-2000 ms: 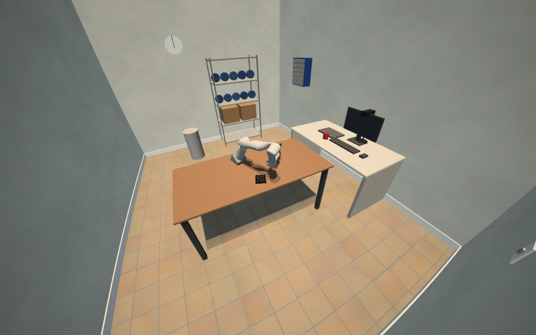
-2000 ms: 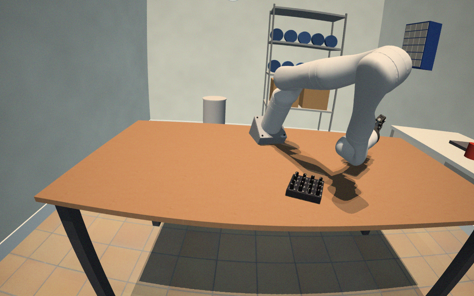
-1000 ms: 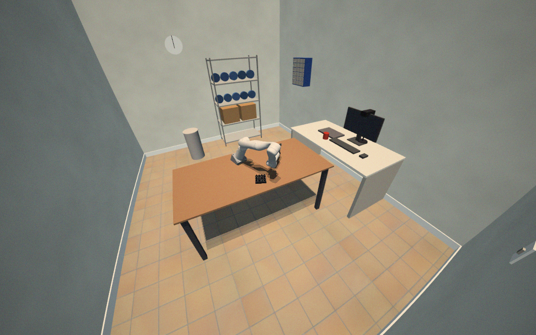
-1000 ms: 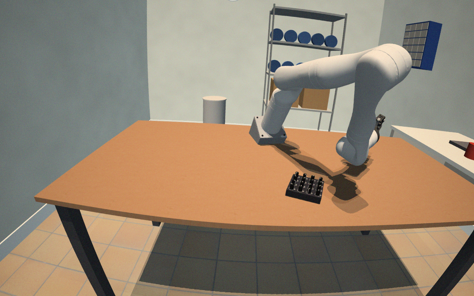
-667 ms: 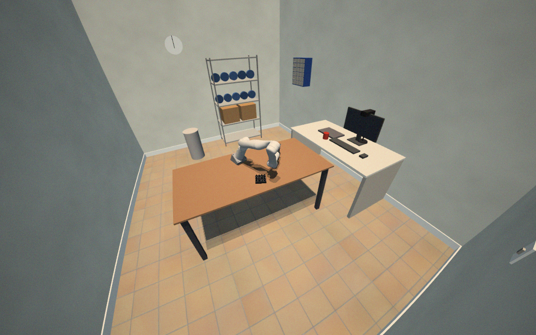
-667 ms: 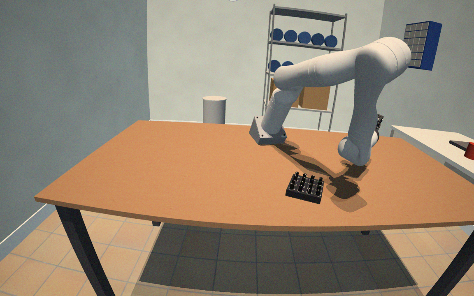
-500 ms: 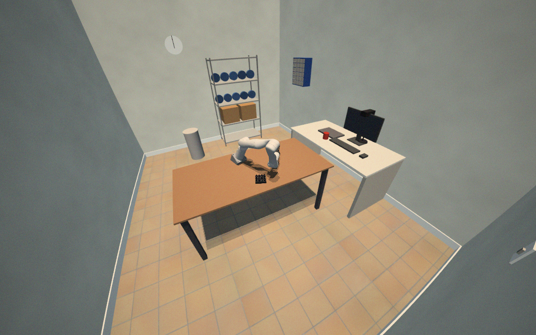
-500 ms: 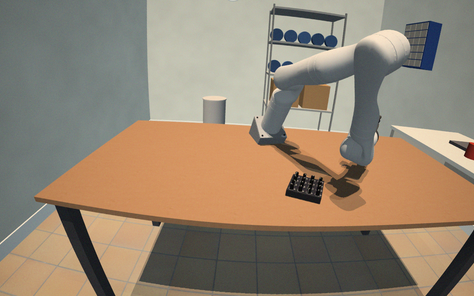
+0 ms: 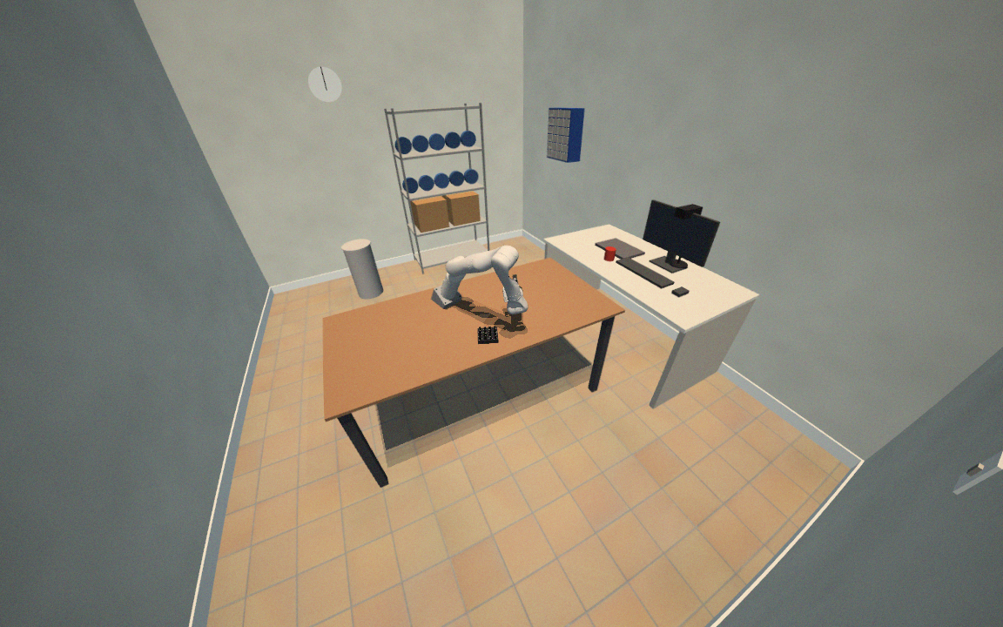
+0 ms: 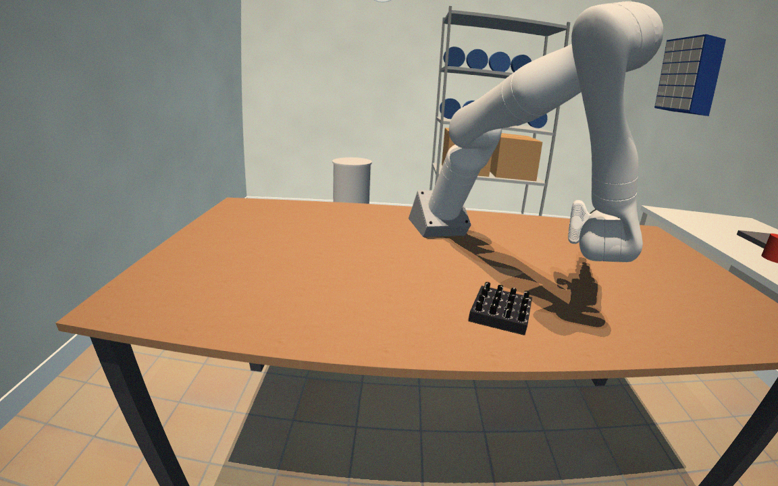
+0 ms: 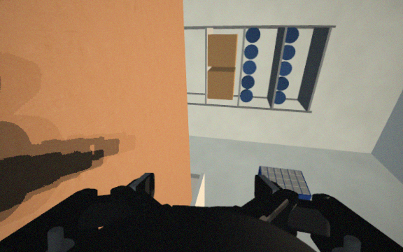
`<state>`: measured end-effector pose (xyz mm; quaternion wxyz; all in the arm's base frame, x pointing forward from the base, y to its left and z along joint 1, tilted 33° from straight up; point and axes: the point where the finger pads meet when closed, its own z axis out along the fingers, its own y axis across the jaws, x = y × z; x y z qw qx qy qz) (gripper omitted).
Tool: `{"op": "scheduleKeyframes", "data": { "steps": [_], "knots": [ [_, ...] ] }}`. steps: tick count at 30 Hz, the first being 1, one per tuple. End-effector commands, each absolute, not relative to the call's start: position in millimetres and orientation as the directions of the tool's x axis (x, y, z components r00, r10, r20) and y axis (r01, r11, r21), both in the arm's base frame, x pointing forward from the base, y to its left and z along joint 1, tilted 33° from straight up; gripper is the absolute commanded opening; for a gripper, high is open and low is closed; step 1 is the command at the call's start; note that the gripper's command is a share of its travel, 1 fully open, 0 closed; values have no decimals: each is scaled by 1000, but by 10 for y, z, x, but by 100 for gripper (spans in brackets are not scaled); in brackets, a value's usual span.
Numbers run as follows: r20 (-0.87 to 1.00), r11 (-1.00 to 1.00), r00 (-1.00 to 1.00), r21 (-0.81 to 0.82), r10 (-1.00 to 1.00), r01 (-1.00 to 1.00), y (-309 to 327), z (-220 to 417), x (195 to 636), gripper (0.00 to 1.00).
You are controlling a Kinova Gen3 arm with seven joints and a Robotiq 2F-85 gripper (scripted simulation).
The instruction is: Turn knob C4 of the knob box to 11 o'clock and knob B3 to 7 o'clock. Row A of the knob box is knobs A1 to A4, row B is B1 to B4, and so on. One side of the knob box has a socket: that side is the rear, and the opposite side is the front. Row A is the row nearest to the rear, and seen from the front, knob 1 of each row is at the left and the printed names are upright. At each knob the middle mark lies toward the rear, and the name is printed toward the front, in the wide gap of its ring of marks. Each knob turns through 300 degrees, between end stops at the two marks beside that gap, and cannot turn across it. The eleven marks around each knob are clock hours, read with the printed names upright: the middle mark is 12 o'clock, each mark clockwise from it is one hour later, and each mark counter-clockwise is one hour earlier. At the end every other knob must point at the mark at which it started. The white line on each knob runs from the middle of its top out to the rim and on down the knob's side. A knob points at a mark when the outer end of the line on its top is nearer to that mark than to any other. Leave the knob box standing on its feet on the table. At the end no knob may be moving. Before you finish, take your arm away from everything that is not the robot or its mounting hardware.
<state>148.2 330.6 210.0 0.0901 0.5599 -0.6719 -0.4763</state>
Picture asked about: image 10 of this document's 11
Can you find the black knob box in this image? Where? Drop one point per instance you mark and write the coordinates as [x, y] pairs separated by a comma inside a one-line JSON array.
[[503, 311]]

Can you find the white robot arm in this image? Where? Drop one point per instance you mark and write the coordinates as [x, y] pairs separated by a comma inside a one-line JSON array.
[[607, 40]]

